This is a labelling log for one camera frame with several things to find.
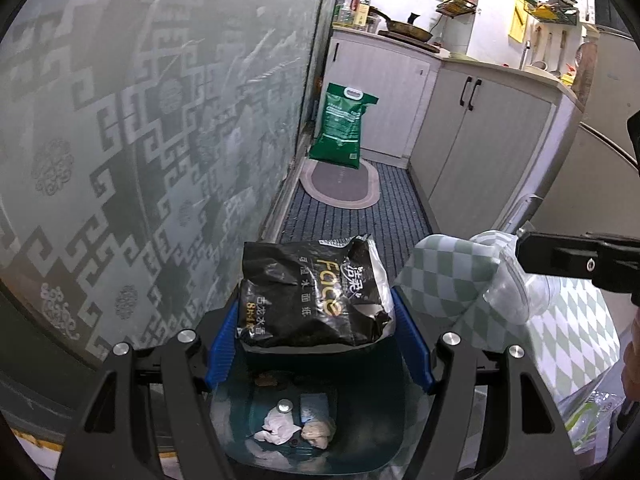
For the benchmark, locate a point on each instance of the dark blue waste bin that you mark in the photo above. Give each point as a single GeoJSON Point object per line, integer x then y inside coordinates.
{"type": "Point", "coordinates": [360, 410]}

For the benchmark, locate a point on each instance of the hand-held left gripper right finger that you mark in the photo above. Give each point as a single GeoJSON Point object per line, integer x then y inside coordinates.
{"type": "Point", "coordinates": [415, 350]}

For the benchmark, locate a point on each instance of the wall spice rack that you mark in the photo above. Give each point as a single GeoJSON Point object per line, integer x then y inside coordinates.
{"type": "Point", "coordinates": [455, 5]}

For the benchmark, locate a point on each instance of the yellow oil bottle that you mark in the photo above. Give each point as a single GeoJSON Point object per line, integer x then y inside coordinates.
{"type": "Point", "coordinates": [345, 10]}

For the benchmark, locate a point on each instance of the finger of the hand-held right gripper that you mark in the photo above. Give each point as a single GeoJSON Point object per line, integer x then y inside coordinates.
{"type": "Point", "coordinates": [550, 257]}

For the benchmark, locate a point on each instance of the clear plastic cup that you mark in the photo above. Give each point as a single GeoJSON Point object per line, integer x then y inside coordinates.
{"type": "Point", "coordinates": [515, 280]}

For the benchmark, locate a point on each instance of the white tissue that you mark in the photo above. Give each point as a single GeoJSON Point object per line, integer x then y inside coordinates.
{"type": "Point", "coordinates": [277, 427]}

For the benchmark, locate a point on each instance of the green rice bag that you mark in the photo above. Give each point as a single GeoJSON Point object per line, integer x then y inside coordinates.
{"type": "Point", "coordinates": [342, 125]}

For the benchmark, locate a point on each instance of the induction cooker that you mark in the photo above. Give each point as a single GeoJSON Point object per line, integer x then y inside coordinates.
{"type": "Point", "coordinates": [407, 42]}

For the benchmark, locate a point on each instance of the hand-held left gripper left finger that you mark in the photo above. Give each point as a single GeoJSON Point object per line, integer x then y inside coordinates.
{"type": "Point", "coordinates": [222, 355]}

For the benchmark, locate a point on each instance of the green white checkered tablecloth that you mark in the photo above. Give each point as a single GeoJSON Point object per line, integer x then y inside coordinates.
{"type": "Point", "coordinates": [450, 280]}

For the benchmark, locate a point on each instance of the oval grey floor mat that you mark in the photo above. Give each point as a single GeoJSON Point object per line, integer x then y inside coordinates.
{"type": "Point", "coordinates": [340, 185]}

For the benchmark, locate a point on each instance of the striped blue floor rug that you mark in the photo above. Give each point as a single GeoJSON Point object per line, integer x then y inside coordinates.
{"type": "Point", "coordinates": [400, 210]}

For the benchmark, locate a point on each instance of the yellow hanging board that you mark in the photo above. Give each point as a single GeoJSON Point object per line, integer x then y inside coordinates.
{"type": "Point", "coordinates": [516, 17]}

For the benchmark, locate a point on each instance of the black vase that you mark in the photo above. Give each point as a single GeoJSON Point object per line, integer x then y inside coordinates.
{"type": "Point", "coordinates": [413, 17]}

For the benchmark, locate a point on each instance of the beige refrigerator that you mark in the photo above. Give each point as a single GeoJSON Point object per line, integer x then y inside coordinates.
{"type": "Point", "coordinates": [600, 125]}

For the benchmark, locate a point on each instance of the frying pan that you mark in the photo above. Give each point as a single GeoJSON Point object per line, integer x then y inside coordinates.
{"type": "Point", "coordinates": [407, 30]}

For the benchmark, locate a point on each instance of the black tissue packet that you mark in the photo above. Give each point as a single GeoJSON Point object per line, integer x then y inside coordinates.
{"type": "Point", "coordinates": [310, 300]}

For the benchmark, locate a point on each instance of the ginger root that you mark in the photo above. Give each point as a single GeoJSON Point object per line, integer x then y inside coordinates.
{"type": "Point", "coordinates": [319, 434]}

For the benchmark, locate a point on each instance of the clear plastic bag with greens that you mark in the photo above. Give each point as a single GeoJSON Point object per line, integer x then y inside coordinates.
{"type": "Point", "coordinates": [590, 425]}

